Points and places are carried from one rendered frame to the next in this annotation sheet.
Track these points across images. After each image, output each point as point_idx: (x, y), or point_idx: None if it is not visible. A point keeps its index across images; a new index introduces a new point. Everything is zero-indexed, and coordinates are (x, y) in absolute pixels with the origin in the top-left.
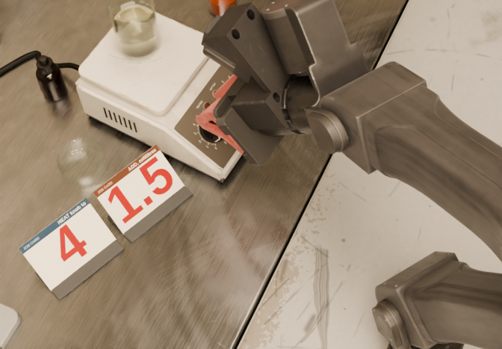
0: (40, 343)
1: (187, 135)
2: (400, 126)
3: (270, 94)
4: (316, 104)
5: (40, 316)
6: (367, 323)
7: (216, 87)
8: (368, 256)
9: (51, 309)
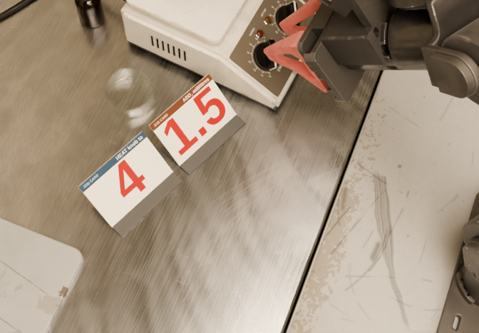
0: (107, 282)
1: (241, 64)
2: None
3: (371, 29)
4: (435, 42)
5: (104, 254)
6: (430, 249)
7: (266, 13)
8: (425, 182)
9: (114, 246)
